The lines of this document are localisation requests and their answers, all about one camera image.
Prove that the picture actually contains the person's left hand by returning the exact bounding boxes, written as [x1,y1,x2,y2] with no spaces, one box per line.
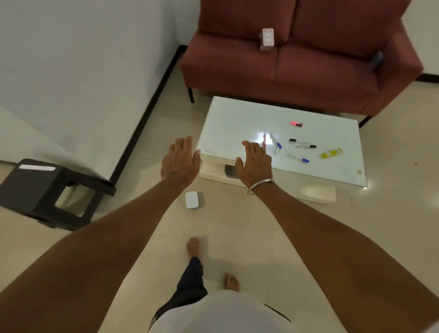
[161,136,201,188]

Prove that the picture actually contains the person's right hand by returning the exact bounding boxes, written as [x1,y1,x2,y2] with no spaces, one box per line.
[235,140,273,189]

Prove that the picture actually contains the person's left forearm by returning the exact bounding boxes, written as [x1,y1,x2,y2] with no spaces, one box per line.
[0,179,187,333]

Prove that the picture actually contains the person's right forearm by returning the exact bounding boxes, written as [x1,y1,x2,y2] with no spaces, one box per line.
[253,182,439,333]

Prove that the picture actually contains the white glossy coffee table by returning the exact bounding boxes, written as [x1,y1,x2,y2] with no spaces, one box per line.
[196,96,368,206]

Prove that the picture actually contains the person's left foot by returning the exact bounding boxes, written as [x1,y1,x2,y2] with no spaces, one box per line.
[186,237,201,259]

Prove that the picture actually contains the person's foot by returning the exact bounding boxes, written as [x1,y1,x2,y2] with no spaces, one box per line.
[224,273,240,293]
[186,237,201,259]

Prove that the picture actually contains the person's right foot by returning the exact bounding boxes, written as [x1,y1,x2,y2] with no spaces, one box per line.
[224,273,240,293]

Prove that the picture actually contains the red fabric sofa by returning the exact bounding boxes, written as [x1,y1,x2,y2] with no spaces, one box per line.
[181,0,424,128]

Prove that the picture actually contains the dark trousers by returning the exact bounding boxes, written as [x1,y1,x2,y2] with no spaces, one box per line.
[150,257,209,330]

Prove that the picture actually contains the white pink small box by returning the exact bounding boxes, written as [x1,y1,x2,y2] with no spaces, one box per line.
[259,28,276,52]

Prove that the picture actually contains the white shirt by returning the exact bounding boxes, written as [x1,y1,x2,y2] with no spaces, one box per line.
[149,290,300,333]

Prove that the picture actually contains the black plastic stool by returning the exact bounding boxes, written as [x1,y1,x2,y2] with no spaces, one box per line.
[0,158,117,231]

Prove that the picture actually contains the silver bracelet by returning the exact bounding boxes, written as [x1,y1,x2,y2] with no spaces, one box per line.
[247,178,274,196]

